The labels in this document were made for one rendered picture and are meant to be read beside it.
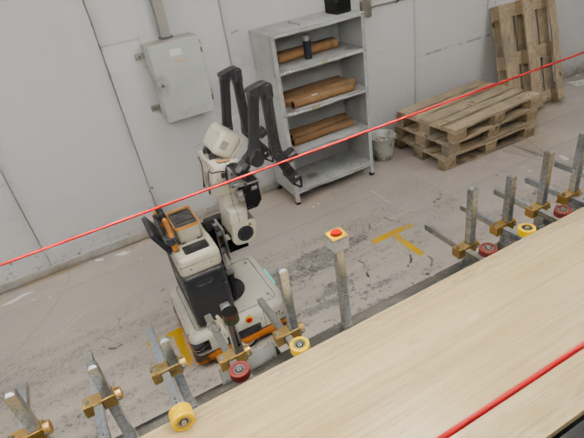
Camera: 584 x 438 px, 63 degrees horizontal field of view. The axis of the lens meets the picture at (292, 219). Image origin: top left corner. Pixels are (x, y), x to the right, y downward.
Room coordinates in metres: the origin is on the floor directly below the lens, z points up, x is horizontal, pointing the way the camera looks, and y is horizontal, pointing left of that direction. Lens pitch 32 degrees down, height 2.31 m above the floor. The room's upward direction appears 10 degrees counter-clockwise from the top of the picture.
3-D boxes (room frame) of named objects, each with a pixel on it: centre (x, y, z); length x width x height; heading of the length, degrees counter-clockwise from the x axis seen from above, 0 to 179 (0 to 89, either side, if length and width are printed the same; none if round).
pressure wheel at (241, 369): (1.24, 0.30, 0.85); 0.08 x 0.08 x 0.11
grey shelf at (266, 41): (4.26, -0.40, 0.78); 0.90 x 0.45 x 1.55; 112
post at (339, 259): (1.57, -0.17, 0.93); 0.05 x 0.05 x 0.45; 22
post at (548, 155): (2.04, -1.31, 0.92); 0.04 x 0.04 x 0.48; 22
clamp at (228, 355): (1.36, 0.33, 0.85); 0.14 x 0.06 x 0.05; 112
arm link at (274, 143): (2.44, 0.02, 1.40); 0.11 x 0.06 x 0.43; 21
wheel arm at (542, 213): (2.07, -1.26, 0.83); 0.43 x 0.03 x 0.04; 22
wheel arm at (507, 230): (1.97, -1.02, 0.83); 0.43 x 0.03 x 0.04; 22
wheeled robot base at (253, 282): (2.47, 0.53, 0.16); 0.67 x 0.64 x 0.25; 112
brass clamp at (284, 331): (1.46, 0.10, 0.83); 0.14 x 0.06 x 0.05; 112
